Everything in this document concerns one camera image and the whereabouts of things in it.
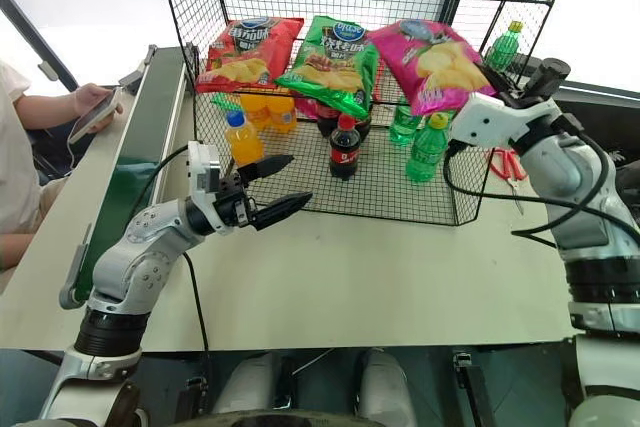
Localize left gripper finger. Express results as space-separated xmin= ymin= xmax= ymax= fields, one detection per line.
xmin=237 ymin=155 xmax=294 ymax=187
xmin=250 ymin=191 xmax=314 ymax=233

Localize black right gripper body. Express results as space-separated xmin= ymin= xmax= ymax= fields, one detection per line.
xmin=509 ymin=58 xmax=573 ymax=109

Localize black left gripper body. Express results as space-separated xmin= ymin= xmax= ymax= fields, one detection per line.
xmin=212 ymin=170 xmax=261 ymax=233

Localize white smartphone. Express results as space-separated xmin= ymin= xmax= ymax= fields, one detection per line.
xmin=67 ymin=88 xmax=123 ymax=145

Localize green conveyor belt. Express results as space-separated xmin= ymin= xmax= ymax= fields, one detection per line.
xmin=58 ymin=44 xmax=201 ymax=311

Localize person's bare hand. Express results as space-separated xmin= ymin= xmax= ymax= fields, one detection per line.
xmin=73 ymin=83 xmax=124 ymax=134

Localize orange soda bottle blue cap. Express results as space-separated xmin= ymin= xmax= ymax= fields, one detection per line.
xmin=223 ymin=110 xmax=265 ymax=167

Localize pink chips bag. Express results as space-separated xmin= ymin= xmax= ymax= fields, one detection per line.
xmin=366 ymin=19 xmax=498 ymax=117

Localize small green packet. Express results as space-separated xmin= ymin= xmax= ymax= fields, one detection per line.
xmin=209 ymin=92 xmax=242 ymax=113

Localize cola bottle red cap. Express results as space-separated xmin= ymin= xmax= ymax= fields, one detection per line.
xmin=328 ymin=114 xmax=362 ymax=182

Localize green soda bottle yellow cap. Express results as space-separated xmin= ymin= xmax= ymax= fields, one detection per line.
xmin=404 ymin=113 xmax=454 ymax=184

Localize red chips bag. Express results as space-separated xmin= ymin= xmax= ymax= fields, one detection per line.
xmin=194 ymin=16 xmax=305 ymax=95

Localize green chips bag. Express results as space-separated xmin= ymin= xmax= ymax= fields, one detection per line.
xmin=273 ymin=15 xmax=381 ymax=118

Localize white robot leg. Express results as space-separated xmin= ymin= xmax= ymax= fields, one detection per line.
xmin=218 ymin=350 xmax=282 ymax=421
xmin=358 ymin=348 xmax=417 ymax=421

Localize person in white shirt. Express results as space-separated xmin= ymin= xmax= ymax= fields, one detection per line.
xmin=0 ymin=60 xmax=84 ymax=273

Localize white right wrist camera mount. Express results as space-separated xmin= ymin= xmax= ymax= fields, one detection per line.
xmin=448 ymin=91 xmax=551 ymax=149

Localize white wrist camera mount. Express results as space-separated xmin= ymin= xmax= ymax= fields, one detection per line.
xmin=448 ymin=91 xmax=551 ymax=149
xmin=186 ymin=140 xmax=222 ymax=197

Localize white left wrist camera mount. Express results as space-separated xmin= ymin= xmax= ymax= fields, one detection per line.
xmin=186 ymin=140 xmax=222 ymax=197

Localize black wire rack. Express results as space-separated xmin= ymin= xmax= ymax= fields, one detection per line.
xmin=155 ymin=0 xmax=575 ymax=227

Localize red handled scissors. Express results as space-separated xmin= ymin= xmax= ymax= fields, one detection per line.
xmin=487 ymin=146 xmax=529 ymax=216

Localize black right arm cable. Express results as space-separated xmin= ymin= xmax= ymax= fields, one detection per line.
xmin=442 ymin=116 xmax=640 ymax=254

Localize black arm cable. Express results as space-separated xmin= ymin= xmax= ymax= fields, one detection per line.
xmin=442 ymin=116 xmax=640 ymax=254
xmin=115 ymin=145 xmax=212 ymax=353

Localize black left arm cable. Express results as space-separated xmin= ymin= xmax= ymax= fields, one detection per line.
xmin=115 ymin=145 xmax=212 ymax=353

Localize black table bracket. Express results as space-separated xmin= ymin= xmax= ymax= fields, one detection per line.
xmin=185 ymin=375 xmax=212 ymax=421
xmin=451 ymin=350 xmax=490 ymax=427

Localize black diagonal frame bar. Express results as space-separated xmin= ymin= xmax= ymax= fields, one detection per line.
xmin=0 ymin=0 xmax=81 ymax=94

